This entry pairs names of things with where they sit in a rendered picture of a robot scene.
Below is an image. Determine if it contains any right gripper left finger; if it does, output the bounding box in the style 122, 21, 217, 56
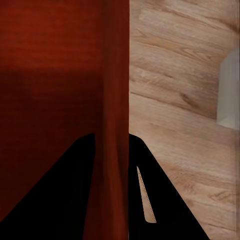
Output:
0, 133, 96, 240

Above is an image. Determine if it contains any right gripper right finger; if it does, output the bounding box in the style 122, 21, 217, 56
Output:
128, 134, 210, 240

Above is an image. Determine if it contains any storage box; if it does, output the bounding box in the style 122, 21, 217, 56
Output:
0, 0, 130, 240

